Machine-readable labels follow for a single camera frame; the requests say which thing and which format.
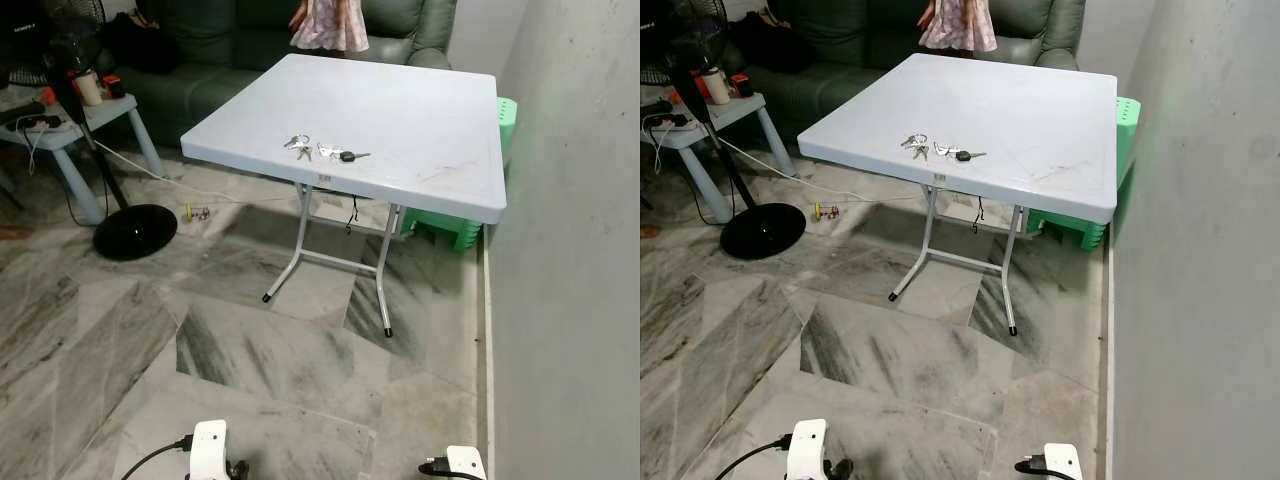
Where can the small grey-blue side table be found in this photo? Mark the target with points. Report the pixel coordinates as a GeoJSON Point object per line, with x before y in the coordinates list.
{"type": "Point", "coordinates": [70, 132]}
{"type": "Point", "coordinates": [700, 128]}

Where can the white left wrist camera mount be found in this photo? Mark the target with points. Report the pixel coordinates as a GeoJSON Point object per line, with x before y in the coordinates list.
{"type": "Point", "coordinates": [806, 450]}
{"type": "Point", "coordinates": [208, 450]}

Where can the green plastic stool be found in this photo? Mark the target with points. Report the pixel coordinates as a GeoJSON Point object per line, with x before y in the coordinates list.
{"type": "Point", "coordinates": [1075, 232]}
{"type": "Point", "coordinates": [450, 232]}

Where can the silver keys with black fob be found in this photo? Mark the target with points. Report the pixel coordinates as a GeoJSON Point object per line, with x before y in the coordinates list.
{"type": "Point", "coordinates": [962, 155]}
{"type": "Point", "coordinates": [345, 156]}

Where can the black standing fan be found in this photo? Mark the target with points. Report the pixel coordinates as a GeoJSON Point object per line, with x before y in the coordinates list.
{"type": "Point", "coordinates": [135, 232]}
{"type": "Point", "coordinates": [762, 232]}

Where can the dark green sofa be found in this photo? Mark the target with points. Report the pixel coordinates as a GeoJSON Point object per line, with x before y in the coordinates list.
{"type": "Point", "coordinates": [220, 40]}
{"type": "Point", "coordinates": [850, 40]}

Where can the small orange and black box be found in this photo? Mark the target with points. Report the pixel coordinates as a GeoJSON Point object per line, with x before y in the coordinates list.
{"type": "Point", "coordinates": [114, 87]}
{"type": "Point", "coordinates": [741, 85]}

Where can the black power strip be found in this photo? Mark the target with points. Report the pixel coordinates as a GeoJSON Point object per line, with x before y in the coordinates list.
{"type": "Point", "coordinates": [40, 122]}
{"type": "Point", "coordinates": [668, 120]}

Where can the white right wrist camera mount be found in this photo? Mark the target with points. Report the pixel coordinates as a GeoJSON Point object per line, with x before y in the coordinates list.
{"type": "Point", "coordinates": [1063, 462]}
{"type": "Point", "coordinates": [466, 464]}

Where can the white plastic folding table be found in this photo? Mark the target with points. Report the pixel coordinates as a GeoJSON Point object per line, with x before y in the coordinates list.
{"type": "Point", "coordinates": [1000, 120]}
{"type": "Point", "coordinates": [380, 120]}

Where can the white cup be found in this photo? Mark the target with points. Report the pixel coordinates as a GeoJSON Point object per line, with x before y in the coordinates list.
{"type": "Point", "coordinates": [716, 87]}
{"type": "Point", "coordinates": [89, 90]}

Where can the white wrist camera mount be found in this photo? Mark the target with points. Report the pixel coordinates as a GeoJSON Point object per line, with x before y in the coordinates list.
{"type": "Point", "coordinates": [806, 450]}
{"type": "Point", "coordinates": [466, 464]}
{"type": "Point", "coordinates": [208, 450]}
{"type": "Point", "coordinates": [1063, 462]}

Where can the person in pink dress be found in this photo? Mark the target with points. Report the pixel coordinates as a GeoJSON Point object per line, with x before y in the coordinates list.
{"type": "Point", "coordinates": [958, 30]}
{"type": "Point", "coordinates": [330, 30]}

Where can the black bag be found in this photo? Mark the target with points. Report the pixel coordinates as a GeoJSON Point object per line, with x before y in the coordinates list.
{"type": "Point", "coordinates": [770, 45]}

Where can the small yellow toy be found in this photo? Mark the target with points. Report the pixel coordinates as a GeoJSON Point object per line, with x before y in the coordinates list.
{"type": "Point", "coordinates": [195, 212]}
{"type": "Point", "coordinates": [824, 211]}

